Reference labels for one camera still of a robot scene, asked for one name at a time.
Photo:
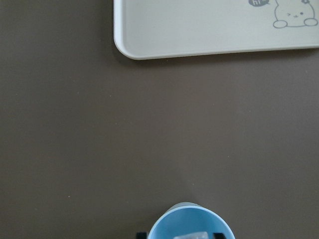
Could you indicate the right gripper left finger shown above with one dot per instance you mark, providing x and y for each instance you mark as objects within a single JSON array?
[{"x": 141, "y": 235}]

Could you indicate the cream rabbit tray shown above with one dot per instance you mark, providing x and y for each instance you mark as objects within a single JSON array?
[{"x": 155, "y": 29}]

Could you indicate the light blue plastic cup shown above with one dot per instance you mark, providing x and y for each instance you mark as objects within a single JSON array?
[{"x": 188, "y": 218}]

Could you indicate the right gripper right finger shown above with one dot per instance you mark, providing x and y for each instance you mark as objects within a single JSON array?
[{"x": 219, "y": 236}]

